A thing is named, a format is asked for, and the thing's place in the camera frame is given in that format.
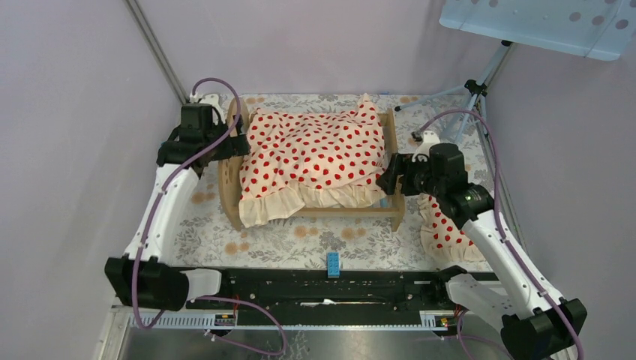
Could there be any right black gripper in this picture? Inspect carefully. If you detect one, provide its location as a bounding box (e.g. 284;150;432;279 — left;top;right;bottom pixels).
374;153;444;199

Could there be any wooden pet bed frame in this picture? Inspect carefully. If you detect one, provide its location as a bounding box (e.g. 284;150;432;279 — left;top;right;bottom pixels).
217;109;406;232

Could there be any large strawberry print cushion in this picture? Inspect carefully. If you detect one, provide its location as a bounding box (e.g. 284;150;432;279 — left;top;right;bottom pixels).
238;94;386;227

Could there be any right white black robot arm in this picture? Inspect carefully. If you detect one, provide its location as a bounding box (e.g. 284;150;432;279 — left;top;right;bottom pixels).
376;143;587;359

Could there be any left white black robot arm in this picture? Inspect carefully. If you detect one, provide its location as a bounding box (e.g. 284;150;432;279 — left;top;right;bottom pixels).
104;100;249;311

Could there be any small strawberry print pillow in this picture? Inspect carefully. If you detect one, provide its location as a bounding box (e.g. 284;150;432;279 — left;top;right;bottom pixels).
417;194;485;263

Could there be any grey tripod stand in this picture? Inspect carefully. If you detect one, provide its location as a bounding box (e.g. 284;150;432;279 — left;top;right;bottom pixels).
394;40;513;143

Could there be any floral table mat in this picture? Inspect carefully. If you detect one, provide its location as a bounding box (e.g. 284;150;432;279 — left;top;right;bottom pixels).
164;94;493;272

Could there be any blue toy brick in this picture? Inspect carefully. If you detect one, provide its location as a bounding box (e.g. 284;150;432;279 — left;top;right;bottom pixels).
325;252;341;279

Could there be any light blue perforated tray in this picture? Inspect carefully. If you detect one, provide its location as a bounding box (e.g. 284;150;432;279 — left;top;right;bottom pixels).
439;0;635;62

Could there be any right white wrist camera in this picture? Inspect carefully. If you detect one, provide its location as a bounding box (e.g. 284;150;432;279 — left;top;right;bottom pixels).
411;130;441;163

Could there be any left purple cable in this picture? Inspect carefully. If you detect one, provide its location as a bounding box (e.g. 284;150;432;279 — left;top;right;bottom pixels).
130;77;290;358

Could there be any purple cable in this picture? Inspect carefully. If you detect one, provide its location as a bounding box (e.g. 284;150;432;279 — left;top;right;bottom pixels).
130;77;290;358
412;109;587;360

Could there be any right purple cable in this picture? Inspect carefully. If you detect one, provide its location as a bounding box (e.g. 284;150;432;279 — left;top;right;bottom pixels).
412;109;587;360

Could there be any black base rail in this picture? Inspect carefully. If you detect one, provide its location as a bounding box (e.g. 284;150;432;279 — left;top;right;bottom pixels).
185;265;466;329

